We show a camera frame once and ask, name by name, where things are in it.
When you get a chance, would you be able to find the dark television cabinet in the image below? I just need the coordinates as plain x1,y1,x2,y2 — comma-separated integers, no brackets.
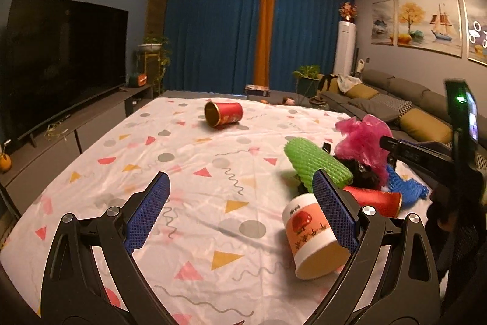
0,84,165,189

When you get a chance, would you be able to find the artificial flower bouquet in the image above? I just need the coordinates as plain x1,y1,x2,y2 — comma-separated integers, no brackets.
339,2,359,23

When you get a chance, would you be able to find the large yellow pillow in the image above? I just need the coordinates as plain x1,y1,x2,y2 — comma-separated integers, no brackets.
399,108,454,143

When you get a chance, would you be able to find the tree and sailboat painting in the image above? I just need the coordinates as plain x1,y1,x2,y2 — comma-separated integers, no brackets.
398,0,462,58

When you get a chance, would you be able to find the black plastic bag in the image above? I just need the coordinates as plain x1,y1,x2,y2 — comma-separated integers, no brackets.
335,155,381,190

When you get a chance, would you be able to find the small landscape painting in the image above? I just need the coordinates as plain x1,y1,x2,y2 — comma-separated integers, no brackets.
371,0,395,46

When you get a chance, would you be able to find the orange curtain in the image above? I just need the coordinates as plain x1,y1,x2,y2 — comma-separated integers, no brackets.
253,0,277,88

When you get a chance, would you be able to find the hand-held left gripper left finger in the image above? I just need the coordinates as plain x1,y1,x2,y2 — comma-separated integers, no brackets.
40,171,179,325

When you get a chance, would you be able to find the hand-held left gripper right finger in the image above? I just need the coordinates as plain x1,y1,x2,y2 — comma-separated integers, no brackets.
304,169,442,325

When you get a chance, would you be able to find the pink plastic bag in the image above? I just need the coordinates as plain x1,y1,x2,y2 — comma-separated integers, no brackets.
334,115,392,183

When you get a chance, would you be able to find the white cloth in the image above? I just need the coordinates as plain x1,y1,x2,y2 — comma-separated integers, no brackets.
337,75,362,93

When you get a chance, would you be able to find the green foam net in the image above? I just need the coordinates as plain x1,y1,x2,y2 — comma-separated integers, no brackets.
283,138,354,193

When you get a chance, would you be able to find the white standing air conditioner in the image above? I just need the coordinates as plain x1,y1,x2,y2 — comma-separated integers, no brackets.
334,21,357,76

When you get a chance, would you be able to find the orange radio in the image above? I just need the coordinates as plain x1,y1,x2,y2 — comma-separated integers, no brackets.
127,72,149,88

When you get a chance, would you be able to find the purple abstract painting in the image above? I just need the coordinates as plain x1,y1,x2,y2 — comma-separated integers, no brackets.
461,0,487,65

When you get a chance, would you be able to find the white orange paper cup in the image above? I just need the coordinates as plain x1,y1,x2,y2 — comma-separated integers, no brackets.
282,193,349,281

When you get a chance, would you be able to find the grey sectional sofa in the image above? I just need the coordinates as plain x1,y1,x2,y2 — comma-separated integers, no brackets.
317,69,487,173

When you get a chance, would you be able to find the potted plant on tall stand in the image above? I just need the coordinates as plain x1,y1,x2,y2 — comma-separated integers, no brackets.
136,35,172,98

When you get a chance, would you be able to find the blue curtain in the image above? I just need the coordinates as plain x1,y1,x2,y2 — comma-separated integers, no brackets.
165,0,264,94
268,0,355,94

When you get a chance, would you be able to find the flat grey pillow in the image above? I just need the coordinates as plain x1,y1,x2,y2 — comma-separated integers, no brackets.
348,98,398,123

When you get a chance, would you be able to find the red paper cup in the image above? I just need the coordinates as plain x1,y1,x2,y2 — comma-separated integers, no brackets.
342,186,403,218
204,101,244,129

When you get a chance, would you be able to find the small yellow pillow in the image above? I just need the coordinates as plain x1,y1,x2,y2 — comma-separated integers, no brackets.
345,84,380,100

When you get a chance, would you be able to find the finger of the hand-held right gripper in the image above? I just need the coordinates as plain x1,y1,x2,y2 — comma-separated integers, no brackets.
380,136,454,175

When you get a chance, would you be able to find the small gourd ornament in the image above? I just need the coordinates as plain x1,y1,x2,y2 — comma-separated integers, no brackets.
0,145,13,173

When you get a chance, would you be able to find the flat decorated box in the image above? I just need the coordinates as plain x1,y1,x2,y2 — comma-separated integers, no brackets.
245,84,272,97

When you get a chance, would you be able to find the black television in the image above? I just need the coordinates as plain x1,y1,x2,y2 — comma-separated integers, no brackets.
0,0,129,155

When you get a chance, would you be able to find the black white patterned pillow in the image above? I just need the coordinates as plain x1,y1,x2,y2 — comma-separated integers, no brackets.
377,94,413,117

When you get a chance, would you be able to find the blue foam net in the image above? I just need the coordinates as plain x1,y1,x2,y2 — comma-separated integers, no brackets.
386,164,430,209

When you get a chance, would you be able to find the potted plant on metal stand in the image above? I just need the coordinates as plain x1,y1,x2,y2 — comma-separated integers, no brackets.
292,65,322,105

